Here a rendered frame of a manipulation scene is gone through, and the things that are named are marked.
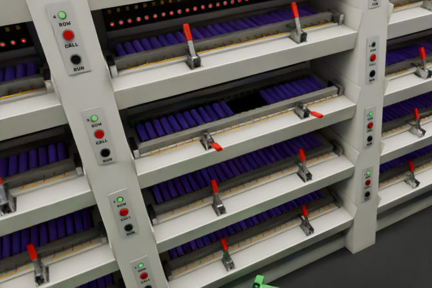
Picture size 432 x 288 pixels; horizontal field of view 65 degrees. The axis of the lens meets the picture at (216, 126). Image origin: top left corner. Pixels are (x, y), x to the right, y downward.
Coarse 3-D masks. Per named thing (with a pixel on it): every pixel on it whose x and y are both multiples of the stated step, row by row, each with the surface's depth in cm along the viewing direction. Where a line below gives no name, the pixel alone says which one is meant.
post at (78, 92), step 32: (32, 0) 56; (64, 0) 58; (64, 64) 61; (96, 64) 63; (64, 96) 63; (96, 96) 65; (96, 160) 69; (128, 160) 72; (96, 192) 71; (128, 192) 74; (128, 256) 79
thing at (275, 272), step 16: (400, 208) 122; (416, 208) 125; (384, 224) 121; (320, 240) 114; (336, 240) 114; (288, 256) 110; (304, 256) 110; (320, 256) 113; (256, 272) 106; (272, 272) 106; (288, 272) 109
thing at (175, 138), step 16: (304, 96) 91; (320, 96) 92; (256, 112) 86; (272, 112) 88; (288, 112) 88; (192, 128) 82; (208, 128) 82; (224, 128) 84; (144, 144) 78; (160, 144) 79; (176, 144) 79
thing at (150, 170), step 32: (320, 64) 101; (192, 96) 91; (352, 96) 92; (128, 128) 86; (256, 128) 85; (288, 128) 85; (320, 128) 91; (160, 160) 77; (192, 160) 78; (224, 160) 83
